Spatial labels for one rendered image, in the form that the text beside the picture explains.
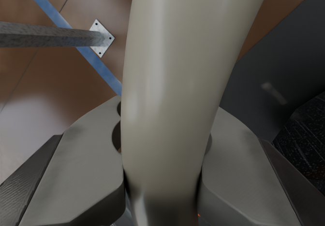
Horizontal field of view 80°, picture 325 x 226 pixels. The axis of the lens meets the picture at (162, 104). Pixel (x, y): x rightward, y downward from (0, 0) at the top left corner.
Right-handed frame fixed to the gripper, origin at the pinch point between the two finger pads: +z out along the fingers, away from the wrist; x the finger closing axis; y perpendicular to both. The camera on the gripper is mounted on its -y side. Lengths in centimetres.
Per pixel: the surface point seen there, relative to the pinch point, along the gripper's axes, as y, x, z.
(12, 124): 124, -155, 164
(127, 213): 66, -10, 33
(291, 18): 3, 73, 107
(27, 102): 94, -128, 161
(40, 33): 14, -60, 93
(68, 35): 18, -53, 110
